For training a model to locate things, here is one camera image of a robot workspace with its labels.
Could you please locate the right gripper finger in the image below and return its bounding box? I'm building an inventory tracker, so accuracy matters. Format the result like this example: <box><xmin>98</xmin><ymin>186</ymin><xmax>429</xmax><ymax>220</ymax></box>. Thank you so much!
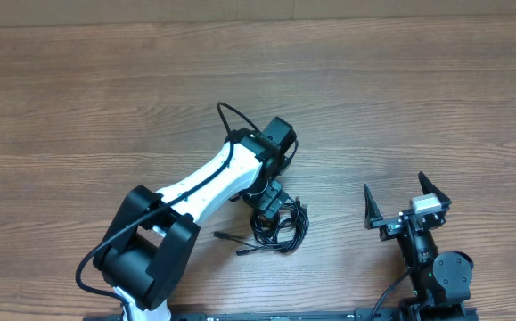
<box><xmin>418</xmin><ymin>171</ymin><xmax>452</xmax><ymax>209</ymax></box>
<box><xmin>364</xmin><ymin>185</ymin><xmax>383</xmax><ymax>230</ymax></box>

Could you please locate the black usb cable blue plug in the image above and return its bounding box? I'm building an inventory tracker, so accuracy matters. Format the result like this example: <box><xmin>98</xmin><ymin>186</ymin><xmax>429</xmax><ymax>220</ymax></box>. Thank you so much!
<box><xmin>235</xmin><ymin>195</ymin><xmax>310</xmax><ymax>257</ymax></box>

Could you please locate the black usb cable silver plug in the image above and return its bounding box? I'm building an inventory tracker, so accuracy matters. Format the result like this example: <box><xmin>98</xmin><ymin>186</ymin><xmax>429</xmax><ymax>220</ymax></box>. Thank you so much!
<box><xmin>213</xmin><ymin>210</ymin><xmax>309</xmax><ymax>256</ymax></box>

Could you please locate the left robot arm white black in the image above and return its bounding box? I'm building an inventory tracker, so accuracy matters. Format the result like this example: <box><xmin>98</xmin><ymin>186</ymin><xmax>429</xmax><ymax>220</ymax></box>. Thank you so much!
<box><xmin>93</xmin><ymin>117</ymin><xmax>297</xmax><ymax>320</ymax></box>

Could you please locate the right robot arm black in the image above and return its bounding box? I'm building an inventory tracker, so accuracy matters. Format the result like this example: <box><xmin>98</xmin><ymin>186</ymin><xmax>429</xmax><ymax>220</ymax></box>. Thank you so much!
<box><xmin>364</xmin><ymin>172</ymin><xmax>478</xmax><ymax>320</ymax></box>

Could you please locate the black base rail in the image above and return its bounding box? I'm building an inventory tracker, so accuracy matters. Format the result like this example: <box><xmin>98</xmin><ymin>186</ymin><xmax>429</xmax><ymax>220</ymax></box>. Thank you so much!
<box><xmin>83</xmin><ymin>306</ymin><xmax>479</xmax><ymax>321</ymax></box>

